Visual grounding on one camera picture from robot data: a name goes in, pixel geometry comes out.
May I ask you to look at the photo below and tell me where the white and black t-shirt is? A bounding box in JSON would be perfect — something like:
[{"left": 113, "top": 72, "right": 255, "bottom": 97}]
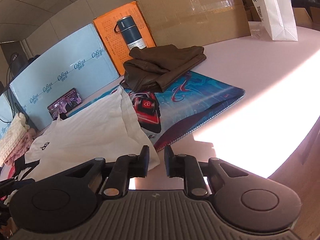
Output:
[{"left": 17, "top": 87, "right": 160, "bottom": 181}]

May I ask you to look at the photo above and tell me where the brown leather jacket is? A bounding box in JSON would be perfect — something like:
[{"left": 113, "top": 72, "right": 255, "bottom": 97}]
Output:
[{"left": 120, "top": 44, "right": 207, "bottom": 93}]

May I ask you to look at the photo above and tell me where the blue printed desk mat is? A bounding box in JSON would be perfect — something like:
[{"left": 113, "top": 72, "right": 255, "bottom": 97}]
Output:
[{"left": 64, "top": 70, "right": 246, "bottom": 153}]

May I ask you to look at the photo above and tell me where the smartphone showing video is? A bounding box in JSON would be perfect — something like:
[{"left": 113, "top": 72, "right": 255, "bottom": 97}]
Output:
[{"left": 47, "top": 88, "right": 82, "bottom": 120}]

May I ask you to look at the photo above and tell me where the pink knitted sweater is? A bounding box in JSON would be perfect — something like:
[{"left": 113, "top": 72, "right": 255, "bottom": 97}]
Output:
[{"left": 2, "top": 128, "right": 36, "bottom": 166}]

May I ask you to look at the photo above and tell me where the large light blue box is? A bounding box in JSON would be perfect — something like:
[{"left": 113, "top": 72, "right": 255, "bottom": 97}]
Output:
[{"left": 10, "top": 24, "right": 119, "bottom": 130}]

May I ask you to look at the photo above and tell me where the cream knitted sweater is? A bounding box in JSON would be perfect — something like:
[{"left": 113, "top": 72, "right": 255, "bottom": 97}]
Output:
[{"left": 1, "top": 113, "right": 29, "bottom": 163}]

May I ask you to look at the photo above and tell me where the orange flat box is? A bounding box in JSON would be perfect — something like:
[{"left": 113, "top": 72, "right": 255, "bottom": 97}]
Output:
[{"left": 93, "top": 2, "right": 156, "bottom": 76}]

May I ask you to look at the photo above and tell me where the small light blue box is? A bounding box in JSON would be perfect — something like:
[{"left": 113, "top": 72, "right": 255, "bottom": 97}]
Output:
[{"left": 0, "top": 94, "right": 13, "bottom": 139}]

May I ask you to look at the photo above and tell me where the dark blue vacuum bottle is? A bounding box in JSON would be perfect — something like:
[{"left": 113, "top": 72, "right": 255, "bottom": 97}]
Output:
[{"left": 114, "top": 15, "right": 146, "bottom": 50}]

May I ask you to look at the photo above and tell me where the brown cardboard box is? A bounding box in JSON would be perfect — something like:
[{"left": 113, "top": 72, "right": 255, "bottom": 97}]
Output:
[{"left": 137, "top": 0, "right": 251, "bottom": 48}]

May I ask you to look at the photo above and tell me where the white paper bag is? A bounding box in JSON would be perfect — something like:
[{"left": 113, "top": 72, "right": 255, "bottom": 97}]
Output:
[{"left": 252, "top": 0, "right": 298, "bottom": 41}]

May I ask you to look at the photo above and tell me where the black cable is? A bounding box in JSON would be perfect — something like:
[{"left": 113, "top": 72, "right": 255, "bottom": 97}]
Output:
[{"left": 0, "top": 52, "right": 26, "bottom": 128}]

